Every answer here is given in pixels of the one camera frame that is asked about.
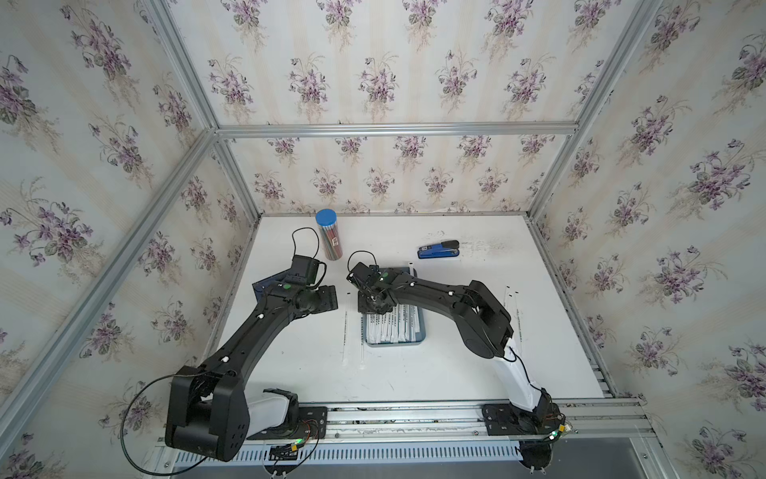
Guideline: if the blue storage tray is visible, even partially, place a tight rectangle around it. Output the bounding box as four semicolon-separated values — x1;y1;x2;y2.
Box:
357;291;426;347

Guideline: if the clear tube of coloured pencils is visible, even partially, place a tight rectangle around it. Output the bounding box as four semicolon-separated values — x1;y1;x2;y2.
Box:
315;209;343;261

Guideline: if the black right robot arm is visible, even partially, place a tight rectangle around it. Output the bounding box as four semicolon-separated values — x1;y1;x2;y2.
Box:
347;263;557;422

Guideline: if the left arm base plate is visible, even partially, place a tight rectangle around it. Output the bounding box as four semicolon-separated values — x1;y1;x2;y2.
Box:
247;406;328;440

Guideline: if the aluminium mounting rail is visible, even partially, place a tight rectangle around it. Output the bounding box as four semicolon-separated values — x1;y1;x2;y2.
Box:
288;397;656;443

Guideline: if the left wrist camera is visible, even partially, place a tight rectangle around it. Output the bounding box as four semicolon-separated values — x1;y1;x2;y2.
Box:
285;255;326;287

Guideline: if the blue stapler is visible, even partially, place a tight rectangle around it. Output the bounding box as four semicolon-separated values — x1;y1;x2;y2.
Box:
417;239;460;259

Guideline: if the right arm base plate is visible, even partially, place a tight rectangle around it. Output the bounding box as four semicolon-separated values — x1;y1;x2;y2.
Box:
481;396;567;438

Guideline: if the dark blue book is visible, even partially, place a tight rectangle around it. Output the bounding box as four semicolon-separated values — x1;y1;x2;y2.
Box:
251;269;289;303

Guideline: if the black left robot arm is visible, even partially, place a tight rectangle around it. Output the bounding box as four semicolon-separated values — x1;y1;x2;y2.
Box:
165;283;338;461

